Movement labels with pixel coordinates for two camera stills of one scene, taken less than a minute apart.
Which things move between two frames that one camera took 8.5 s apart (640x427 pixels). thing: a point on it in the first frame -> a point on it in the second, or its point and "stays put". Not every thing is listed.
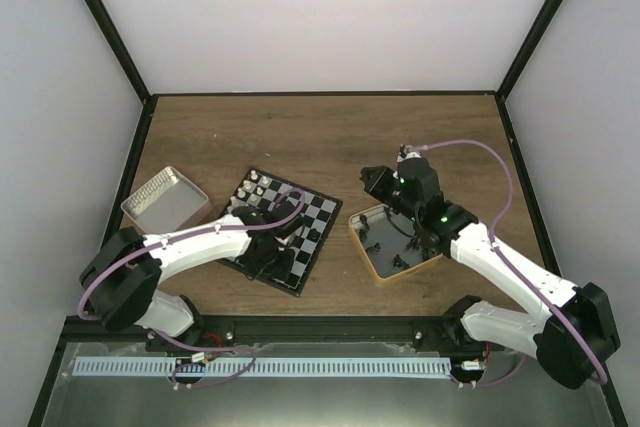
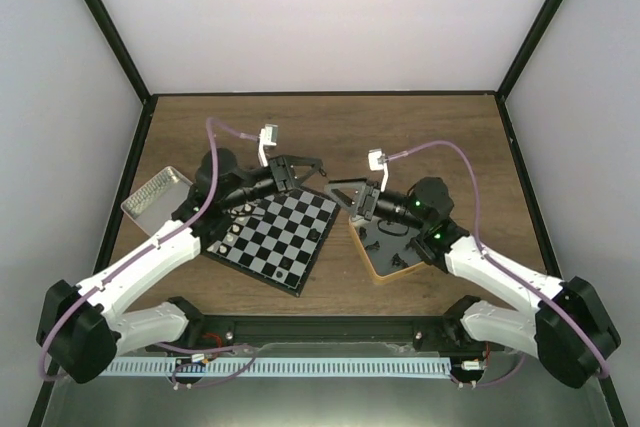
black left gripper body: [270, 263] -> [281, 182]
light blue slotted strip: [258, 367] stays put
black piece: [313, 235] stays put
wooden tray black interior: [389, 243] stays put
